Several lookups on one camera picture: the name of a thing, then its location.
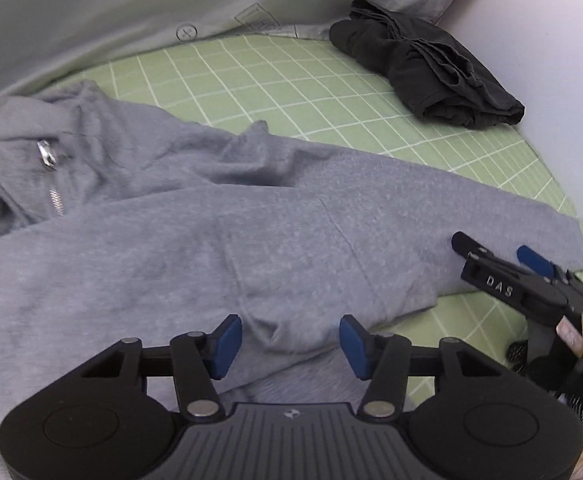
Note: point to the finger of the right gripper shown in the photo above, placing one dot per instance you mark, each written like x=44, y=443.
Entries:
x=535, y=262
x=468, y=248

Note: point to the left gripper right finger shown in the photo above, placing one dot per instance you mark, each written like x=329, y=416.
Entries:
x=461, y=414

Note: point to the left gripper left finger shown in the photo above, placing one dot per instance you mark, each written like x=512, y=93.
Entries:
x=119, y=414

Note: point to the grey zip hoodie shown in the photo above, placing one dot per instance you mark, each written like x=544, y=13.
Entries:
x=120, y=220

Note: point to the black folded garment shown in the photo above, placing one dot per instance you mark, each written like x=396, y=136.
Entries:
x=431, y=72

